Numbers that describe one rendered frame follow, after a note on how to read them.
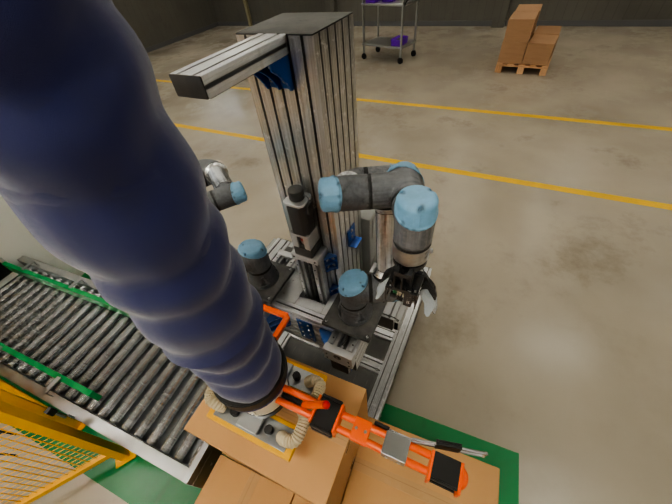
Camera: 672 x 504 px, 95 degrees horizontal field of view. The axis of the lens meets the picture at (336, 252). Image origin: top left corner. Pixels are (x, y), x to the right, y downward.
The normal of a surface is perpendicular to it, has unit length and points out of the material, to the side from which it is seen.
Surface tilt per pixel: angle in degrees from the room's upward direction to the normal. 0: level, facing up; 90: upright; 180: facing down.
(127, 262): 94
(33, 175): 100
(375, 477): 0
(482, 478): 0
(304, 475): 0
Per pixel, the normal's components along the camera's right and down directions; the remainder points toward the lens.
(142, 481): -0.09, -0.68
